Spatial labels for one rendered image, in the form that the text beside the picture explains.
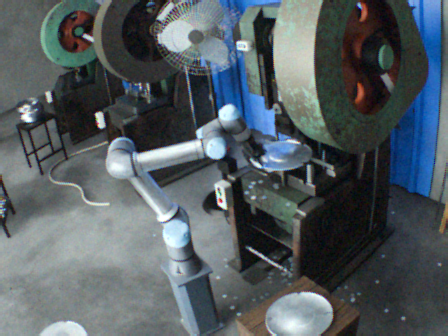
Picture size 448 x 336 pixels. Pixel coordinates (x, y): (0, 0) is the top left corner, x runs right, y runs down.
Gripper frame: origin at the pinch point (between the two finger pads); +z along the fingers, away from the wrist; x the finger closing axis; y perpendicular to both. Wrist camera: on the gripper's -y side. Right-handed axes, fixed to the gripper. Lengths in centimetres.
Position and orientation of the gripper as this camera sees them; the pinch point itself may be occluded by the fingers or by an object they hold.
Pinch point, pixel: (260, 164)
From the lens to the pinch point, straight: 189.9
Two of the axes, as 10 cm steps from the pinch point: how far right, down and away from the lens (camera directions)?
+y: 5.4, 3.4, -7.7
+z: 4.7, 6.4, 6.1
